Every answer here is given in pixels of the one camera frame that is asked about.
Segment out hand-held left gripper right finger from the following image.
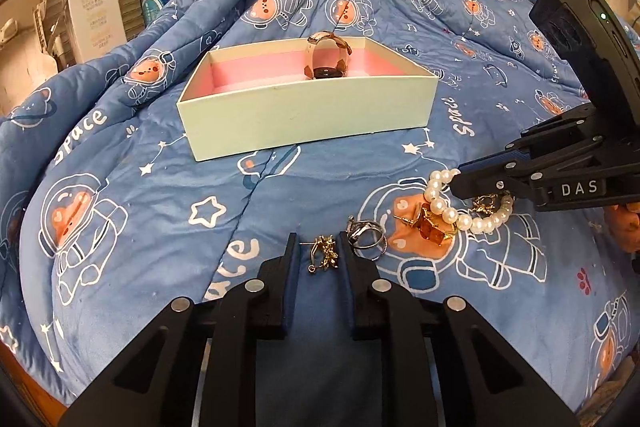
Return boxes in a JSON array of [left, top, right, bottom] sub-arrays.
[[339, 231, 581, 427]]

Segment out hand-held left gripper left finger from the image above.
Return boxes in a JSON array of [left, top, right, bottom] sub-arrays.
[[59, 232, 301, 427]]

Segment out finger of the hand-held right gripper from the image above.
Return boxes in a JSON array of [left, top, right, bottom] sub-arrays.
[[509, 103, 605, 154], [449, 136, 605, 202]]

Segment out gold leaf earring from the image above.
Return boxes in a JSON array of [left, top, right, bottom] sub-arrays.
[[299, 234, 340, 274], [470, 193, 502, 216]]

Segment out white pearl bracelet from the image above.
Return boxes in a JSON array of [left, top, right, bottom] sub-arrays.
[[426, 168, 516, 236]]

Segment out silver ring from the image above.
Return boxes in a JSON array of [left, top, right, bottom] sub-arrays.
[[346, 215, 388, 263]]

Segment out white box with pink lining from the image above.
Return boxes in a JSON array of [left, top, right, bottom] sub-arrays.
[[176, 36, 440, 164]]

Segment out person's right hand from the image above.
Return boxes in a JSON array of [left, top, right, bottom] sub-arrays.
[[602, 201, 640, 254]]

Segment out blue astronaut bear blanket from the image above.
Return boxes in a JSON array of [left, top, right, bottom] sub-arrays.
[[0, 0, 640, 408]]

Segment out tall white printed carton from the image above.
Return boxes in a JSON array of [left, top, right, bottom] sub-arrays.
[[67, 0, 128, 64]]

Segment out beige plastic rack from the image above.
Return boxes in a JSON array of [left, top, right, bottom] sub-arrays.
[[0, 0, 62, 75]]

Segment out beige strap wristwatch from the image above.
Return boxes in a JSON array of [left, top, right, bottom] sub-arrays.
[[301, 32, 352, 80]]

